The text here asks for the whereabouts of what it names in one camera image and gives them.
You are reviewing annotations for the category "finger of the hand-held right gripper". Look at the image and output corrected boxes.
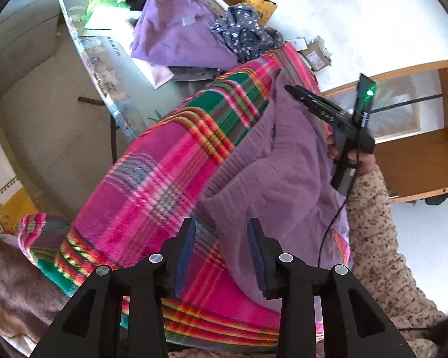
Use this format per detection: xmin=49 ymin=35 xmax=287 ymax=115
xmin=284 ymin=84 xmax=353 ymax=124

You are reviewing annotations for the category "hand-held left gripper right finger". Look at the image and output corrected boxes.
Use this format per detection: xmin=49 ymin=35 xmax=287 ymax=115
xmin=246 ymin=217 xmax=415 ymax=358

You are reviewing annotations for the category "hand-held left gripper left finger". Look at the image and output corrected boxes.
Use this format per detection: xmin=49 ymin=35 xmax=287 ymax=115
xmin=30 ymin=217 xmax=197 ymax=358

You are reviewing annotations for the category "person's right forearm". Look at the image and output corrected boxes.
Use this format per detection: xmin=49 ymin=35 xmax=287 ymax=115
xmin=345 ymin=164 xmax=448 ymax=358

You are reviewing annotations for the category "person's right hand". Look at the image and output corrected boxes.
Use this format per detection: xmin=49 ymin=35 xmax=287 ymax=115
xmin=326 ymin=136 xmax=376 ymax=177

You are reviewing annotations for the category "clear plastic curtain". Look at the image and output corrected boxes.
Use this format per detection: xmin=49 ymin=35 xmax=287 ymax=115
xmin=366 ymin=71 xmax=443 ymax=138

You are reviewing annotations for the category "cardboard box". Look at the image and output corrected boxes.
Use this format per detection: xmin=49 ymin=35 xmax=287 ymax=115
xmin=302 ymin=37 xmax=335 ymax=71

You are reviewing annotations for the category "black pole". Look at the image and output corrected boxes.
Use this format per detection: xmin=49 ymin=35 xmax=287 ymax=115
xmin=371 ymin=93 xmax=443 ymax=114

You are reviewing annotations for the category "wooden door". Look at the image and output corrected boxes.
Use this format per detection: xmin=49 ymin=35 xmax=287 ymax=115
xmin=373 ymin=130 xmax=448 ymax=204

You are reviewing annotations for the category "pink green plaid blanket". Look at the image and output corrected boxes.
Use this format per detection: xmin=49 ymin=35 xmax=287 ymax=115
xmin=18 ymin=43 xmax=352 ymax=355

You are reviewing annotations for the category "dark floral garment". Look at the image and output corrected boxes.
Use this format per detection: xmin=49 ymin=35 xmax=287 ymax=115
xmin=210 ymin=3 xmax=284 ymax=63

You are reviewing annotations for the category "yellow bag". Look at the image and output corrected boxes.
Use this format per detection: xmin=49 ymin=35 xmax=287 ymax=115
xmin=244 ymin=0 xmax=279 ymax=25

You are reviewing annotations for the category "purple fleece top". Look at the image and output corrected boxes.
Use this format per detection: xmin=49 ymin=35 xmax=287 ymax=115
xmin=130 ymin=0 xmax=240 ymax=70

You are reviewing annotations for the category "brown plush blanket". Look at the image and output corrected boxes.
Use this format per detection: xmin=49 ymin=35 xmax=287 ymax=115
xmin=0 ymin=231 xmax=71 ymax=344

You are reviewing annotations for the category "patterned bed sheet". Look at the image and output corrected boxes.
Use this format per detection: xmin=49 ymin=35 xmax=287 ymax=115
xmin=0 ymin=112 xmax=42 ymax=235

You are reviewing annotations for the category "grey side table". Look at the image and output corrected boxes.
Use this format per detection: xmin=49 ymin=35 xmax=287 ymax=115
xmin=58 ymin=0 xmax=240 ymax=165

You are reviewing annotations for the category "green tissue box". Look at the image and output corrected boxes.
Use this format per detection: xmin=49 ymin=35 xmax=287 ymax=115
xmin=84 ymin=0 xmax=135 ymax=30

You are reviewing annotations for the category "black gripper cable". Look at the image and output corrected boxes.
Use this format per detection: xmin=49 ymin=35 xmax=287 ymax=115
xmin=317 ymin=179 xmax=359 ymax=269

